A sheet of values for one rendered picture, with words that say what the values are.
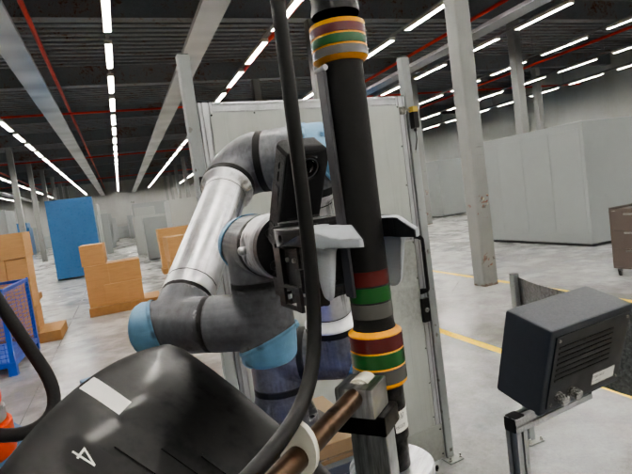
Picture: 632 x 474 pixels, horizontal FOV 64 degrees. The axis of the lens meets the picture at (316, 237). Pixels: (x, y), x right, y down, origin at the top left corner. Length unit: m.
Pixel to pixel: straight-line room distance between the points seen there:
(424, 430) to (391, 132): 1.60
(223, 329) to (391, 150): 2.11
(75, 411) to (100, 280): 9.19
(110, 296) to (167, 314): 8.89
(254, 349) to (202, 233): 0.23
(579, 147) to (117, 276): 8.50
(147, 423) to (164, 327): 0.31
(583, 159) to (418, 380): 7.78
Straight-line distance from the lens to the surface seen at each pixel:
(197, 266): 0.74
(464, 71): 7.35
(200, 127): 2.25
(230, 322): 0.64
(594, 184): 10.30
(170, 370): 0.43
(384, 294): 0.40
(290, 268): 0.47
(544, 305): 1.16
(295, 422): 0.30
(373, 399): 0.38
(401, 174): 2.68
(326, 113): 0.39
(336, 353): 1.04
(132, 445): 0.36
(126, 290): 9.57
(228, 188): 0.87
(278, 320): 0.63
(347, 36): 0.40
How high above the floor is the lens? 1.53
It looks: 4 degrees down
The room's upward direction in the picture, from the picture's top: 8 degrees counter-clockwise
